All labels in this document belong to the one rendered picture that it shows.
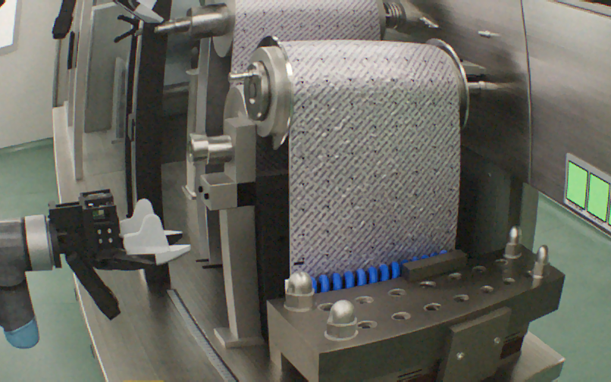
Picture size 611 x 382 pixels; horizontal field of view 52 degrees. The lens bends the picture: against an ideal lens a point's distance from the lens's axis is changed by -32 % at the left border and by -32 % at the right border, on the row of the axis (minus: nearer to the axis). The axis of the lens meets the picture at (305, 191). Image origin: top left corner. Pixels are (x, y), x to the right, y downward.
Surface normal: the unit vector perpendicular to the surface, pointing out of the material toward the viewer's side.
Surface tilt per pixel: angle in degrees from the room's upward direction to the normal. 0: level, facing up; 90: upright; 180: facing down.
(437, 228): 90
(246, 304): 90
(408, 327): 0
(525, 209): 90
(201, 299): 0
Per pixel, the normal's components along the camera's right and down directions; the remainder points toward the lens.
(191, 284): 0.00, -0.95
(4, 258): 0.36, 0.28
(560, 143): -0.93, 0.11
